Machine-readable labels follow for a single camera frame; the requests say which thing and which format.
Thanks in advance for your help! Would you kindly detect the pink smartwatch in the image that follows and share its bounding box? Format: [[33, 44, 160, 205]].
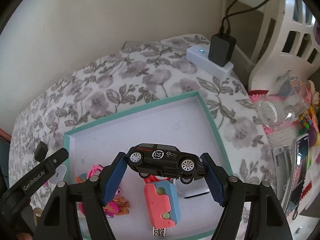
[[77, 164, 122, 217]]

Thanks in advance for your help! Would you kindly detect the black toy car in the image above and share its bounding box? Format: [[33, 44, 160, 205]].
[[127, 143, 207, 184]]

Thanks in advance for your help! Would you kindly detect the white power strip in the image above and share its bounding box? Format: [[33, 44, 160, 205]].
[[186, 45, 234, 80]]

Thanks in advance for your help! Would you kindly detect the smartphone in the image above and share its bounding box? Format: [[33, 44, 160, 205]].
[[284, 134, 310, 213]]

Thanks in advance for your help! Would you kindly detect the white power cord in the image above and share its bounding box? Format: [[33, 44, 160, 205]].
[[234, 47, 256, 66]]

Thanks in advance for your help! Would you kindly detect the black power adapter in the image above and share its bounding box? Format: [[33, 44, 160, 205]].
[[209, 33, 237, 67]]

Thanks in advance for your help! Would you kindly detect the red bottle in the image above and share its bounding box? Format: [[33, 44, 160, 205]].
[[140, 176, 170, 184]]

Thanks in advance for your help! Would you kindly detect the floral blanket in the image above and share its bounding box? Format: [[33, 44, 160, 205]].
[[9, 34, 275, 240]]

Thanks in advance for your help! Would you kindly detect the colourful bead string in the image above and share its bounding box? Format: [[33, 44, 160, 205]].
[[299, 114, 313, 130]]

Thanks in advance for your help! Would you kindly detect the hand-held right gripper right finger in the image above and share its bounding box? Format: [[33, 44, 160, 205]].
[[200, 152, 293, 240]]

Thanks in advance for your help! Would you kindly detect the black cable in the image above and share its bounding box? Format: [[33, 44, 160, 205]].
[[220, 0, 245, 37], [225, 0, 280, 37]]

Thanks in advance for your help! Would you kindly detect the silver metal tool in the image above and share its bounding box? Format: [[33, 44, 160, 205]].
[[271, 146, 290, 204]]

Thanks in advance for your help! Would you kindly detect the pink white crochet mat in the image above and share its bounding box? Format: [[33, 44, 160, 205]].
[[249, 89, 320, 153]]

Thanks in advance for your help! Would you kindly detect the black white patterned lighter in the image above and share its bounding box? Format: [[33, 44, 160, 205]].
[[151, 227, 167, 238]]

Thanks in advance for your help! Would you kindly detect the small orange toy figure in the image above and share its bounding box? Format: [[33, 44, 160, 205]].
[[104, 196, 130, 218]]

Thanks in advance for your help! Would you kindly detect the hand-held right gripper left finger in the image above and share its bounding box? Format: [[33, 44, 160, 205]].
[[35, 151, 127, 240]]

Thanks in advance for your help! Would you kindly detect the white box teal rim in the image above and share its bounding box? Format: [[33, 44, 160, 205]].
[[63, 91, 234, 240]]

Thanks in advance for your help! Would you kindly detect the white charger cube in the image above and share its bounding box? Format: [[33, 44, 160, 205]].
[[46, 149, 67, 184]]

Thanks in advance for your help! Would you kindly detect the clear glass jar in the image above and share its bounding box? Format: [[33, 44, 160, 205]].
[[257, 84, 309, 132]]

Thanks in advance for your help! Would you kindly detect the colourful toy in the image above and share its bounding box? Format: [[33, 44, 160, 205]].
[[309, 105, 320, 140]]

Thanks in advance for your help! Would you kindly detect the white smartwatch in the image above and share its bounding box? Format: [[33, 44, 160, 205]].
[[172, 177, 213, 200]]

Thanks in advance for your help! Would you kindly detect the person's left hand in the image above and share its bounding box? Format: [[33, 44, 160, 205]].
[[14, 232, 34, 240]]

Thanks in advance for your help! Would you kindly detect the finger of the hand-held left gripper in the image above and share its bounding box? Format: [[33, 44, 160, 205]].
[[34, 141, 48, 161], [46, 148, 69, 171]]

